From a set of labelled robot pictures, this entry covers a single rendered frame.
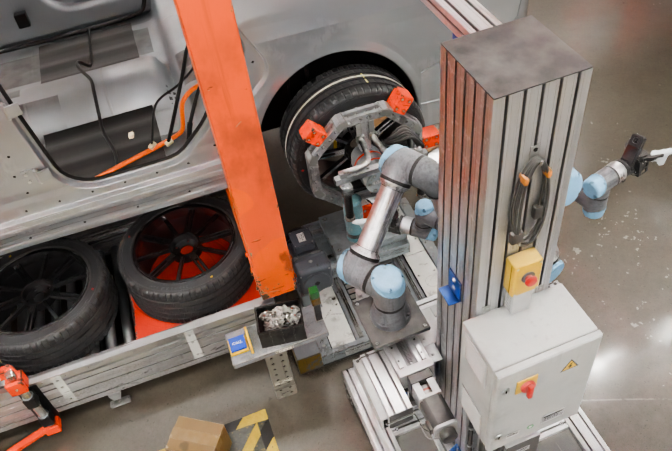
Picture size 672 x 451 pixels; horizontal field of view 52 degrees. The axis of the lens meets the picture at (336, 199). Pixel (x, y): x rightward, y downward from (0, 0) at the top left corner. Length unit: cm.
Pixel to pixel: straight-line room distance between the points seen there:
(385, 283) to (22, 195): 161
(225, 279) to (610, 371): 184
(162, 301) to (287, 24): 138
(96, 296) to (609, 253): 263
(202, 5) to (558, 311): 138
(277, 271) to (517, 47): 164
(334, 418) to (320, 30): 174
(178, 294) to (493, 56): 204
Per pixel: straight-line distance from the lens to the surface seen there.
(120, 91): 380
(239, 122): 237
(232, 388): 347
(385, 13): 297
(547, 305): 213
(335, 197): 317
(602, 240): 400
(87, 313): 334
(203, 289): 321
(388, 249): 363
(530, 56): 164
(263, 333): 291
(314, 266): 329
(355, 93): 296
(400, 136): 294
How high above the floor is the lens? 294
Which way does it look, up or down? 45 degrees down
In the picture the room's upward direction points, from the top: 8 degrees counter-clockwise
